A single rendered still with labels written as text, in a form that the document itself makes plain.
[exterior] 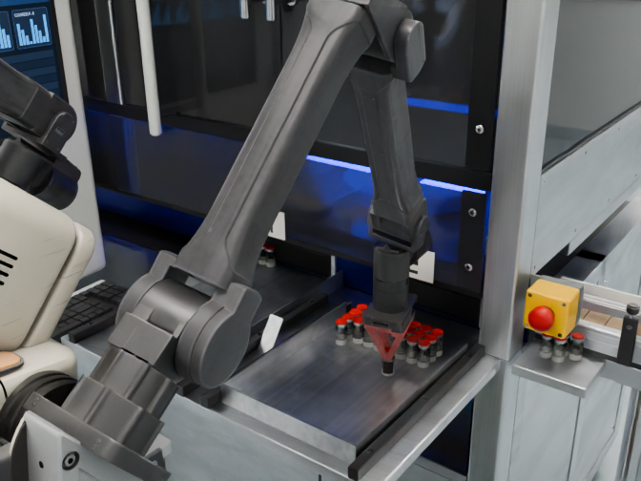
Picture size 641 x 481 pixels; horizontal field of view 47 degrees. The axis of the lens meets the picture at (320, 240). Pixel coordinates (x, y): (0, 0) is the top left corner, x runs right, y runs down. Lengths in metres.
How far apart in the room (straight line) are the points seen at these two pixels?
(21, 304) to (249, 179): 0.24
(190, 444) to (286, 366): 0.82
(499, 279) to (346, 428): 0.36
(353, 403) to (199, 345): 0.58
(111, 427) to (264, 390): 0.62
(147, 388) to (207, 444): 1.37
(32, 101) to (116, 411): 0.50
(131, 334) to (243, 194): 0.16
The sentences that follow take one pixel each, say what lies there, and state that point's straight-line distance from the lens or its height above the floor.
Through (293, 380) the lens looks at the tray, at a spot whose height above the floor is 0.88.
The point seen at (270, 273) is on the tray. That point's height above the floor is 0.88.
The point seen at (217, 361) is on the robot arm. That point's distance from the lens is 0.69.
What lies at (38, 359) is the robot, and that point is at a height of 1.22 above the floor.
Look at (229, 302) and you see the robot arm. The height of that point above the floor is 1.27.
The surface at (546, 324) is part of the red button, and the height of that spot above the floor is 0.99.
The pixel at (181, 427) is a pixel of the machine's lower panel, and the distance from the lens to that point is 2.07.
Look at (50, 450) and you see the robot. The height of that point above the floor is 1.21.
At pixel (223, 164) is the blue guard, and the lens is 1.57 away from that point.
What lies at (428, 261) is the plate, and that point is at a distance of 1.33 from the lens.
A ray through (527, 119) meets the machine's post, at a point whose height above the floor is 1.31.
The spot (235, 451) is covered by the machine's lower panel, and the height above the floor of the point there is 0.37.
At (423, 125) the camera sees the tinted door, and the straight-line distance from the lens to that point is 1.27.
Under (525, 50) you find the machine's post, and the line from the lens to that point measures 1.17.
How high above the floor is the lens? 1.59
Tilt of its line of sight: 23 degrees down
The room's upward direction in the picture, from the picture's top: 1 degrees counter-clockwise
